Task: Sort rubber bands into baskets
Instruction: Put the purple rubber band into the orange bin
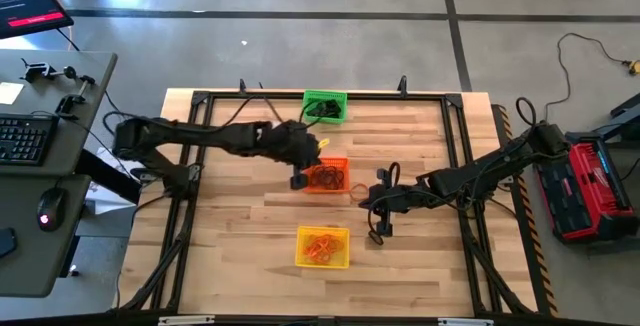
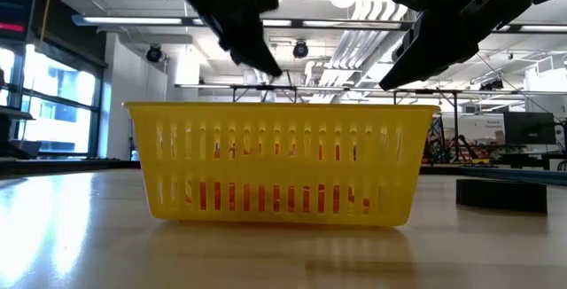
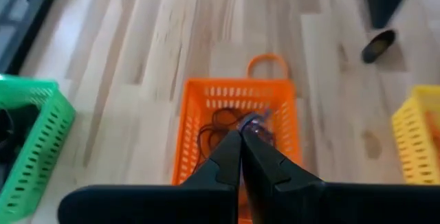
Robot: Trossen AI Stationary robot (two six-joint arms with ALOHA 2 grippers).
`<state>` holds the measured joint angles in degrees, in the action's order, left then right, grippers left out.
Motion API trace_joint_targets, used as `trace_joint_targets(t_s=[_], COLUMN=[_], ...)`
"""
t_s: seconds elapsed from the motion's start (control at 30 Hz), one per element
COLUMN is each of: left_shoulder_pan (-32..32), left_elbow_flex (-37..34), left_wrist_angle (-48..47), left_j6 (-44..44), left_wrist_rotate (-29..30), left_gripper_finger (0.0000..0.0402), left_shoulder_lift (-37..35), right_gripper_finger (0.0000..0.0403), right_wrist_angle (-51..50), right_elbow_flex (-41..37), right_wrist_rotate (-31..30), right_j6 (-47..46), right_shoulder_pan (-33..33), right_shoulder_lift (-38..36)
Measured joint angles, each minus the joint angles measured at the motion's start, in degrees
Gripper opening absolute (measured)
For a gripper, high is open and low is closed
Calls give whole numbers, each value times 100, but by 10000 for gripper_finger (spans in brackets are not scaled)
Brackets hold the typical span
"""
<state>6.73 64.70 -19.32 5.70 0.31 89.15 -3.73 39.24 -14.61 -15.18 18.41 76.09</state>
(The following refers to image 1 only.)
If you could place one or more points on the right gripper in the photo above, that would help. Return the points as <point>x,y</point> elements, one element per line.
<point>400,198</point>

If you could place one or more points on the yellow plug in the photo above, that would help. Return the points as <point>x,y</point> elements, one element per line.
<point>634,67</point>

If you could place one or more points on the white paper note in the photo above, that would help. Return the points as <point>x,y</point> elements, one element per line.
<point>10,93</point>

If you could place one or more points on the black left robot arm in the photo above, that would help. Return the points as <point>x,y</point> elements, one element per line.
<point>200,133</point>

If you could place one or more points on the black desk clamp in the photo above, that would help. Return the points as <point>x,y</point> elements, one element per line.
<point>35,70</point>
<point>70,101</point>

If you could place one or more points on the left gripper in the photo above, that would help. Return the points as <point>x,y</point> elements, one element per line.
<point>295,143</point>

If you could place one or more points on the yellow tape tag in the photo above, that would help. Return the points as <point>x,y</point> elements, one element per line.
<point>324,142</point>

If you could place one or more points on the yellow plastic basket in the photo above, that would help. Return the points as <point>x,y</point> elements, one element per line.
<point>298,264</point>

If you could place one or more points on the orange plastic basket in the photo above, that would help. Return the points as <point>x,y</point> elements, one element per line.
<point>345,162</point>

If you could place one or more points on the green plastic basket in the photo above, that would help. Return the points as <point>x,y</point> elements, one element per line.
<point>306,118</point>

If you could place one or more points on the black keyboard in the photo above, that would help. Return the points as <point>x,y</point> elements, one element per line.
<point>25,138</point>

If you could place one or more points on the white table bracket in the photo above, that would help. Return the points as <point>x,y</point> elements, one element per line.
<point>186,320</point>
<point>465,322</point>

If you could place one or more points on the black yellow hazard tape strip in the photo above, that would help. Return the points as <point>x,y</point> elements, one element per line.
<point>542,276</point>

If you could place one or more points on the dark table edge clamp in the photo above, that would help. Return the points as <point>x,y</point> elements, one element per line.
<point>242,86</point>
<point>402,85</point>

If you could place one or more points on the grey desk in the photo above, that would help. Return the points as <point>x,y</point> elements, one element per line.
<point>30,276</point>

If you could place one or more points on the white paper sheet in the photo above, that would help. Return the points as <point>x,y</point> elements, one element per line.
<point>107,201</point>

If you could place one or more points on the black equipment stand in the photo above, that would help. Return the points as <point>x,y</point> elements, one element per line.
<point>627,111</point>

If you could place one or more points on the red and black tool case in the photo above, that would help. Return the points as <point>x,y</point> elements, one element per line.
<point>590,196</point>

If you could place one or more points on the black computer mouse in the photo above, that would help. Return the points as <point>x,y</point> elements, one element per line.
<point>50,208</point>

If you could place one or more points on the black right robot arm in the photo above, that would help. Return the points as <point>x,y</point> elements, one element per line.
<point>475,173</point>

